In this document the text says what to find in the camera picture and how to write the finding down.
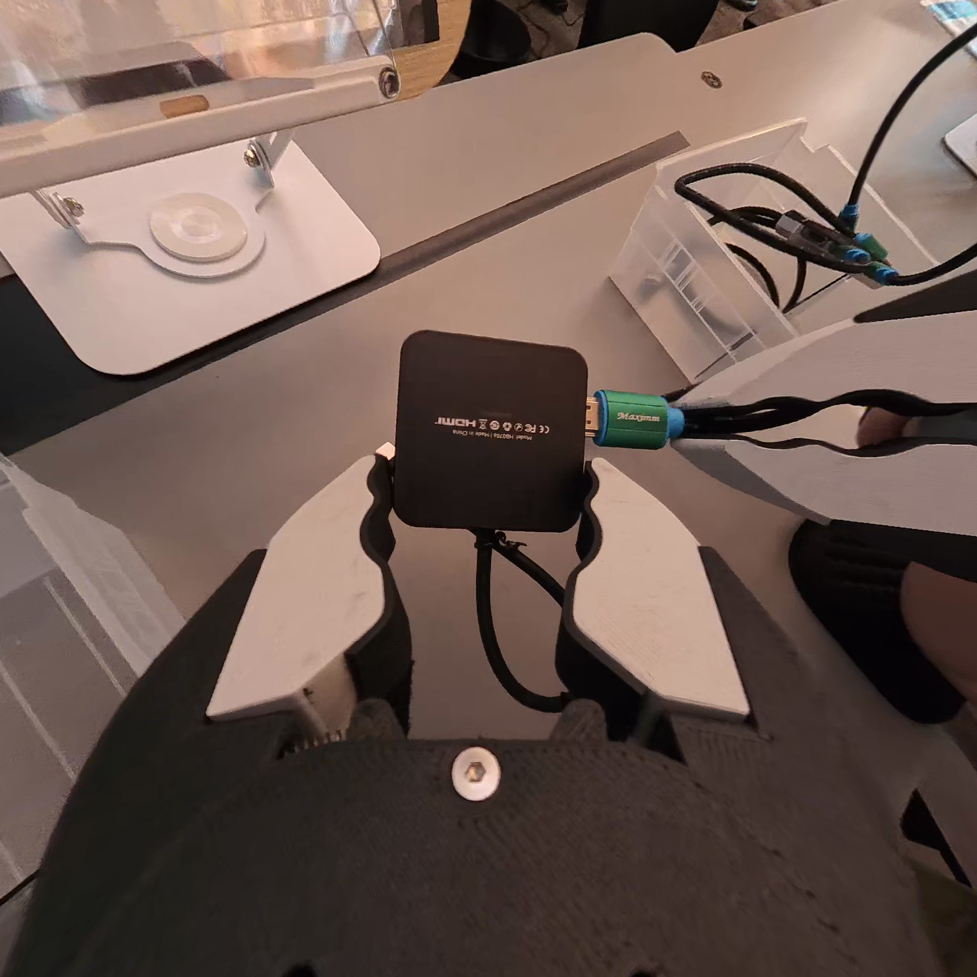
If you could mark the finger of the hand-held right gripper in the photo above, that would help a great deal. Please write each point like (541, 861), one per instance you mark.
(840, 358)
(877, 488)

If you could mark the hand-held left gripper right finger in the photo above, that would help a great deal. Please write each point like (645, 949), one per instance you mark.
(656, 611)

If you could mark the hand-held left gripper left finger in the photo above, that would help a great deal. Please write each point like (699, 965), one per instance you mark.
(305, 595)

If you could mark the clear plastic bin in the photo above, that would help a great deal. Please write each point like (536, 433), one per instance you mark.
(60, 611)
(686, 305)

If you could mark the black square adapter hub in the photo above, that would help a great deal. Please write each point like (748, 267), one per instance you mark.
(488, 427)

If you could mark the sign stand with white base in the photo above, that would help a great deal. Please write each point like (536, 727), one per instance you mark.
(229, 251)

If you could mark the blue white leaflet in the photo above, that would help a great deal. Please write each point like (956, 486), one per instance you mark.
(950, 14)

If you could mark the black office chair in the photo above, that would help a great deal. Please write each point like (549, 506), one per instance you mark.
(649, 22)

